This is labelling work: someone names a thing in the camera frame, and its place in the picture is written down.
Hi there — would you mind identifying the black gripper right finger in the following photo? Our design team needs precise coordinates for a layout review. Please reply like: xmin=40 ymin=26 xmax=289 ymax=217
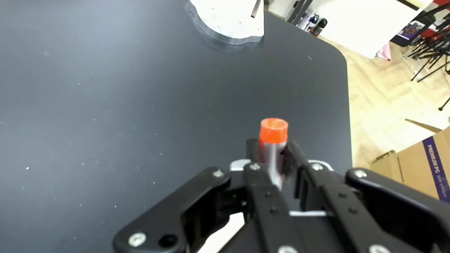
xmin=281 ymin=142 xmax=450 ymax=253

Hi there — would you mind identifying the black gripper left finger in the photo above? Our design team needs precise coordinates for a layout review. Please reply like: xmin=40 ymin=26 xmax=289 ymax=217
xmin=111 ymin=139 xmax=301 ymax=253

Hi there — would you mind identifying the red capped marker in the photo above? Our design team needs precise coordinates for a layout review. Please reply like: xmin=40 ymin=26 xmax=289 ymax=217
xmin=258 ymin=118 xmax=288 ymax=188

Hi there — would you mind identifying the cardboard box purple label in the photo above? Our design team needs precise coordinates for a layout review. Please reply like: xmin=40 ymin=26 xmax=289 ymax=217
xmin=369 ymin=128 xmax=450 ymax=202

